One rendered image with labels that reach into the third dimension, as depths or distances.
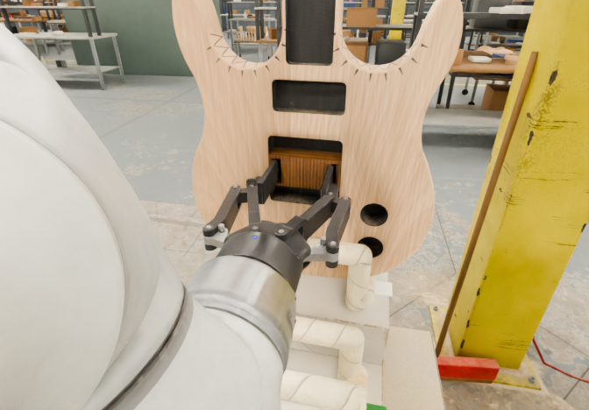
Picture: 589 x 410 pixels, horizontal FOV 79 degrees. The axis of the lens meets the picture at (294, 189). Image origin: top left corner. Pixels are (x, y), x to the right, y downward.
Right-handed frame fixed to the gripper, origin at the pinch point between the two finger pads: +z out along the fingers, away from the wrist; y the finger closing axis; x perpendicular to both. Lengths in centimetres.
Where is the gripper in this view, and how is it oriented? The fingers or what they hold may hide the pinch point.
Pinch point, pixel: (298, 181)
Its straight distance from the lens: 46.5
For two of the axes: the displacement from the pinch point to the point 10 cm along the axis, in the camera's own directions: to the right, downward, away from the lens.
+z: 2.1, -4.6, 8.6
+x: 0.0, -8.8, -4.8
